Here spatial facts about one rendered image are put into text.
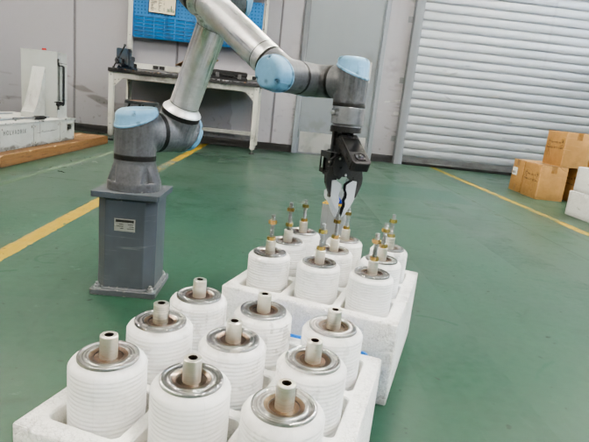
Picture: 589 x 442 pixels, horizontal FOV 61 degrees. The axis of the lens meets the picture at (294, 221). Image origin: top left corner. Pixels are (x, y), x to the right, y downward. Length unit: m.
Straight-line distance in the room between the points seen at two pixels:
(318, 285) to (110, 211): 0.66
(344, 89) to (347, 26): 5.25
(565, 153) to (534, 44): 2.34
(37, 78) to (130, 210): 3.38
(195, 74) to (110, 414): 1.03
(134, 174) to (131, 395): 0.87
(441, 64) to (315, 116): 1.61
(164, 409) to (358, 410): 0.28
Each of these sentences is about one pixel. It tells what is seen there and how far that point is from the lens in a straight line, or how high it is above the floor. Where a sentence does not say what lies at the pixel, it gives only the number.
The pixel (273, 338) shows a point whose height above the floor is 0.22.
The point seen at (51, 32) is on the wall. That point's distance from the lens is 6.90.
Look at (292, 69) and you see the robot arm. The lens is 1.11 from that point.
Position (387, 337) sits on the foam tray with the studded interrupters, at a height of 0.15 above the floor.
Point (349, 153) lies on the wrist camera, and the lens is 1.10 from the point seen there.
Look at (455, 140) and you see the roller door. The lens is 6.60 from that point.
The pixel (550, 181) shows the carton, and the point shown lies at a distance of 4.89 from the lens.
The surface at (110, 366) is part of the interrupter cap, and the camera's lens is 0.67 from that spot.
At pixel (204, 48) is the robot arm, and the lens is 1.47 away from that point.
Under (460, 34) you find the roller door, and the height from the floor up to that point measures 1.59.
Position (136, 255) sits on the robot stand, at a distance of 1.49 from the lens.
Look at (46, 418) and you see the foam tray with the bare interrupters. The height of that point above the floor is 0.18.
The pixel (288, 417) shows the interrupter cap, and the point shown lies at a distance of 0.58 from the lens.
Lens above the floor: 0.58
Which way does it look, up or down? 13 degrees down
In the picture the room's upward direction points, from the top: 6 degrees clockwise
